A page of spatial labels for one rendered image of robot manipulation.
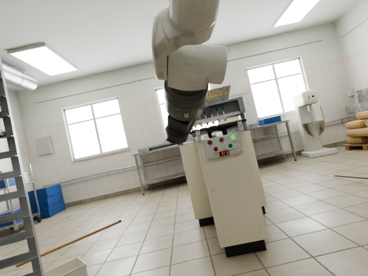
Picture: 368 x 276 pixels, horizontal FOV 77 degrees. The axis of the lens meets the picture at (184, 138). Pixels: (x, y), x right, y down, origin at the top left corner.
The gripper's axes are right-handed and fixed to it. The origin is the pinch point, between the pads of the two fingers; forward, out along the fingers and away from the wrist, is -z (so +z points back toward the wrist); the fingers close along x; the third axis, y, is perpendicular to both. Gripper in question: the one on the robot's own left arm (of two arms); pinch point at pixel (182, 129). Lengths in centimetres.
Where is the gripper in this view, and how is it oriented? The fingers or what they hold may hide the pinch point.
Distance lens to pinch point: 61.1
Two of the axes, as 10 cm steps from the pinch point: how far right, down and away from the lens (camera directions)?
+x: 4.0, -8.0, 4.6
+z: 0.5, -4.8, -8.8
